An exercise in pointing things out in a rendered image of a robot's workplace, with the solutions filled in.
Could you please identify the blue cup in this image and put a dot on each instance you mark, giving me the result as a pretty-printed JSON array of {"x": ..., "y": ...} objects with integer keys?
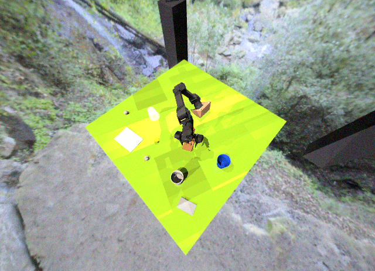
[{"x": 223, "y": 161}]

